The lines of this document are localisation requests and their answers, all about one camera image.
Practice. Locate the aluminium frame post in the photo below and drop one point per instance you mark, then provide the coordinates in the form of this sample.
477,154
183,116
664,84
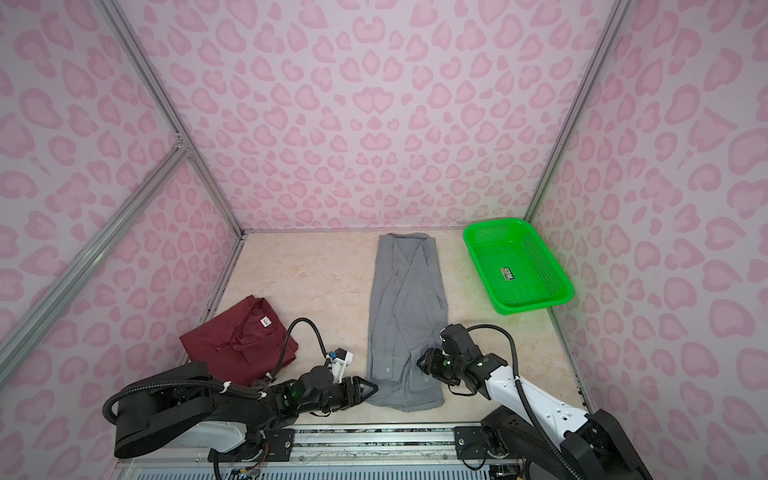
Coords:
129,42
620,14

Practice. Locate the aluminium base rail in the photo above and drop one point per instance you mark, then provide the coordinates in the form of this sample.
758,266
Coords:
352,451

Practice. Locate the left aluminium frame diagonal strut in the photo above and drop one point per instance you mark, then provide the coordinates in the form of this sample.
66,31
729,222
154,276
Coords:
39,319

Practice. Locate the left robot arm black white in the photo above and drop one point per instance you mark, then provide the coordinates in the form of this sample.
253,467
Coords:
188,404

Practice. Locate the grey long sleeve shirt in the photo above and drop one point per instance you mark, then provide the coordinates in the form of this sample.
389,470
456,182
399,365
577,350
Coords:
408,309

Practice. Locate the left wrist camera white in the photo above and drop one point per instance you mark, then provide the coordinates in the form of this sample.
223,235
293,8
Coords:
337,361

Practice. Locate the right rear aluminium frame post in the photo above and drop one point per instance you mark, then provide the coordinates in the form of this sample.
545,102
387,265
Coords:
620,14

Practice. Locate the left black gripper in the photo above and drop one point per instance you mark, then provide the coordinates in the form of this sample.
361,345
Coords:
357,391

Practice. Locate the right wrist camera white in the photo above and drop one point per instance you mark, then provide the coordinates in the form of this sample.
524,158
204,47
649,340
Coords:
457,343

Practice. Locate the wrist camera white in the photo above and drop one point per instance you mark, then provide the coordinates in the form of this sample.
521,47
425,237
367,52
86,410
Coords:
457,343
337,361

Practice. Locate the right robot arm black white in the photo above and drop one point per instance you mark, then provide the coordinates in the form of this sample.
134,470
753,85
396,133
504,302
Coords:
532,425

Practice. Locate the left rear aluminium frame post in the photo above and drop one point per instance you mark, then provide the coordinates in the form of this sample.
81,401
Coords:
129,42

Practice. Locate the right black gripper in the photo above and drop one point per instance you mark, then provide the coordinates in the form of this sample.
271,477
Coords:
430,364

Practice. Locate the maroon long sleeve shirt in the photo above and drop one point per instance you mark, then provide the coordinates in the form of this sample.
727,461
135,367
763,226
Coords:
243,344

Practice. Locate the green plastic basket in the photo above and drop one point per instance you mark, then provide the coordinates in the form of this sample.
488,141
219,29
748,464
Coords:
516,267

